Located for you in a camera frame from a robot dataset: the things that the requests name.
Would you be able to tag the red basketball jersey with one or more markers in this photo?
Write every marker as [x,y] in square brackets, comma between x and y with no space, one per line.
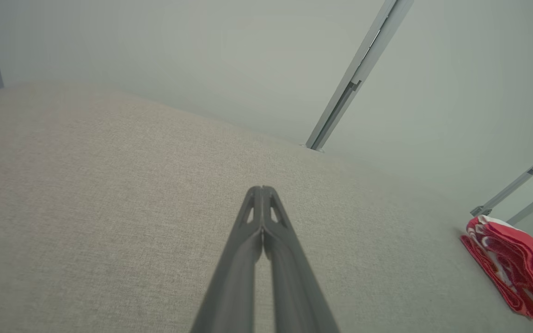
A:
[525,249]
[493,273]

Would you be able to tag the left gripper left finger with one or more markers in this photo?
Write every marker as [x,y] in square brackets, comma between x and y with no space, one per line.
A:
[231,286]

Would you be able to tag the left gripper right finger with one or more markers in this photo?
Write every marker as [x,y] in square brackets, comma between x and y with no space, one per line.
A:
[298,296]

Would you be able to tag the grey metal partition post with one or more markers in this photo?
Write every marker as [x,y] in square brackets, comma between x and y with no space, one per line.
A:
[363,64]

